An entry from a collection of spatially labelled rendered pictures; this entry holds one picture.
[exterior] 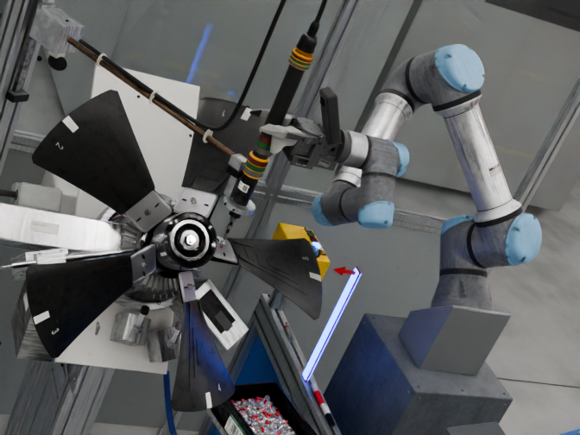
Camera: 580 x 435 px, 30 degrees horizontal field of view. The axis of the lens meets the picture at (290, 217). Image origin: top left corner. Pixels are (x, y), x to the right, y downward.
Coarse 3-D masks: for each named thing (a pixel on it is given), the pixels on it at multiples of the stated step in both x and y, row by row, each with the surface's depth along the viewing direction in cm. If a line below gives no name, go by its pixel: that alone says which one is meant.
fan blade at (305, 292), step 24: (240, 240) 240; (264, 240) 245; (288, 240) 249; (240, 264) 232; (264, 264) 236; (288, 264) 242; (312, 264) 247; (288, 288) 236; (312, 288) 242; (312, 312) 238
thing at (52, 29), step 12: (36, 12) 248; (48, 12) 248; (60, 12) 251; (36, 24) 248; (48, 24) 246; (60, 24) 244; (72, 24) 247; (36, 36) 249; (48, 36) 247; (60, 36) 245; (72, 36) 249; (48, 48) 248; (60, 48) 248; (72, 48) 251
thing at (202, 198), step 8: (184, 192) 235; (192, 192) 234; (200, 192) 234; (208, 192) 233; (184, 200) 234; (200, 200) 232; (208, 200) 232; (216, 200) 231; (176, 208) 233; (184, 208) 233; (192, 208) 232; (200, 208) 231; (208, 208) 231; (208, 216) 230
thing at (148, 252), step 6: (150, 246) 223; (138, 252) 222; (144, 252) 223; (150, 252) 225; (132, 258) 221; (138, 258) 223; (150, 258) 226; (132, 264) 223; (138, 264) 225; (150, 264) 228; (132, 270) 224; (138, 270) 226; (144, 270) 227; (150, 270) 229; (138, 276) 227; (144, 276) 229
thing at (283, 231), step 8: (280, 224) 282; (288, 224) 283; (280, 232) 280; (288, 232) 279; (296, 232) 281; (304, 232) 283; (312, 232) 285; (320, 248) 279; (320, 256) 274; (320, 264) 273; (328, 264) 274; (320, 272) 275
